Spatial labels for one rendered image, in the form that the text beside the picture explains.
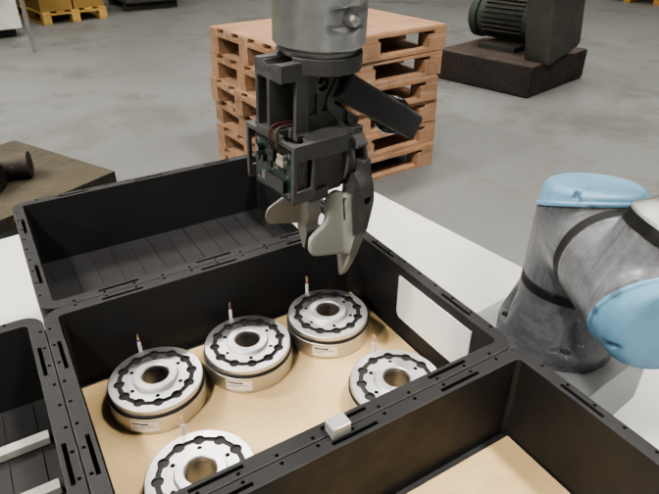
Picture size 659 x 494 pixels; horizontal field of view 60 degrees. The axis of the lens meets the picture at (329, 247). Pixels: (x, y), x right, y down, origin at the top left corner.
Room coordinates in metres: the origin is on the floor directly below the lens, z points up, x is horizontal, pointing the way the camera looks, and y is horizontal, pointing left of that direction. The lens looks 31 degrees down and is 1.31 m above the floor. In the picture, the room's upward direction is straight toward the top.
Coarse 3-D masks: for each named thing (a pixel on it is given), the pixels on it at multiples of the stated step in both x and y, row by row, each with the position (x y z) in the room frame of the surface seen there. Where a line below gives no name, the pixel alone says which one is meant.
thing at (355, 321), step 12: (300, 300) 0.60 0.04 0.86; (312, 300) 0.60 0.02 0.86; (348, 300) 0.61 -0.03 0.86; (360, 300) 0.60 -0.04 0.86; (288, 312) 0.58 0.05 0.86; (300, 312) 0.58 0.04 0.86; (348, 312) 0.58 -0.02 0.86; (360, 312) 0.58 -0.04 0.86; (300, 324) 0.55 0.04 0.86; (312, 324) 0.55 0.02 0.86; (324, 324) 0.55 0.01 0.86; (336, 324) 0.55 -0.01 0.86; (348, 324) 0.55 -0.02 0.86; (360, 324) 0.55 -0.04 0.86; (312, 336) 0.53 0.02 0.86; (324, 336) 0.53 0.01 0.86; (336, 336) 0.53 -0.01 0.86; (348, 336) 0.53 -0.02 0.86
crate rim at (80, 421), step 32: (256, 256) 0.60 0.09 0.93; (384, 256) 0.60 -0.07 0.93; (128, 288) 0.53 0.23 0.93; (160, 288) 0.54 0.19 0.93; (480, 320) 0.47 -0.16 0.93; (64, 352) 0.44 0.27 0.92; (480, 352) 0.42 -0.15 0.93; (64, 384) 0.38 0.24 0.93; (416, 384) 0.38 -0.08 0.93; (352, 416) 0.34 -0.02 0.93; (96, 448) 0.31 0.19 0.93; (288, 448) 0.31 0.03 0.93; (96, 480) 0.28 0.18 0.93; (224, 480) 0.28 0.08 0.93
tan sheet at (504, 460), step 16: (496, 448) 0.39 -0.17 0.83; (512, 448) 0.39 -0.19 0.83; (464, 464) 0.37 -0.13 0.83; (480, 464) 0.37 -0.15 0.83; (496, 464) 0.37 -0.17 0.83; (512, 464) 0.37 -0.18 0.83; (528, 464) 0.37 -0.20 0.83; (432, 480) 0.35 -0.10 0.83; (448, 480) 0.35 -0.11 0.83; (464, 480) 0.35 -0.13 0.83; (480, 480) 0.35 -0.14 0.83; (496, 480) 0.35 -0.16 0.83; (512, 480) 0.35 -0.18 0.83; (528, 480) 0.35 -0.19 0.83; (544, 480) 0.35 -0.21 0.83
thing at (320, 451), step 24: (504, 360) 0.41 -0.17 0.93; (528, 360) 0.41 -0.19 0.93; (456, 384) 0.39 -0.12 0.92; (552, 384) 0.38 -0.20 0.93; (408, 408) 0.35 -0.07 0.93; (600, 408) 0.35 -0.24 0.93; (360, 432) 0.32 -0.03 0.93; (624, 432) 0.32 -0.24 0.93; (288, 456) 0.30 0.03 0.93; (312, 456) 0.30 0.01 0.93; (648, 456) 0.30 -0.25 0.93; (240, 480) 0.28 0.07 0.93; (264, 480) 0.28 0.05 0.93
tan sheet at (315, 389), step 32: (192, 352) 0.54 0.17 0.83; (416, 352) 0.54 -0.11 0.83; (96, 384) 0.48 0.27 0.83; (288, 384) 0.48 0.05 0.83; (320, 384) 0.48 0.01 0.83; (96, 416) 0.43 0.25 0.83; (224, 416) 0.43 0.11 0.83; (256, 416) 0.43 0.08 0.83; (288, 416) 0.43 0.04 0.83; (320, 416) 0.43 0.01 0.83; (128, 448) 0.39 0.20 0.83; (160, 448) 0.39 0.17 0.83; (256, 448) 0.39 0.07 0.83; (128, 480) 0.35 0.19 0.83
